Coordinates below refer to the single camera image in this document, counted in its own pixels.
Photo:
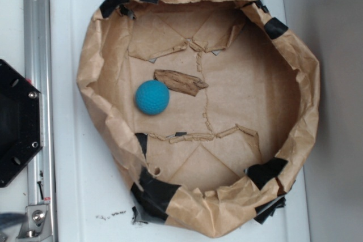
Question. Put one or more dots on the blue dimpled ball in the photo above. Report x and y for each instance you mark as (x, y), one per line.
(152, 97)

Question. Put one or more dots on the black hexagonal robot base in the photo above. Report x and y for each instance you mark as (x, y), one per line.
(20, 123)

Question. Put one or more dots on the brown wood bark piece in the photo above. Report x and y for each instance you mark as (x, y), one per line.
(180, 82)

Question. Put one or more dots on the white plastic board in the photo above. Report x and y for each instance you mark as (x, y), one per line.
(93, 203)

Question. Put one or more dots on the aluminium extrusion rail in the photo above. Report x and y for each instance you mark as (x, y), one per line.
(40, 171)

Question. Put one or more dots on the metal corner bracket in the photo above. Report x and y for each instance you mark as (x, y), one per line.
(37, 226)

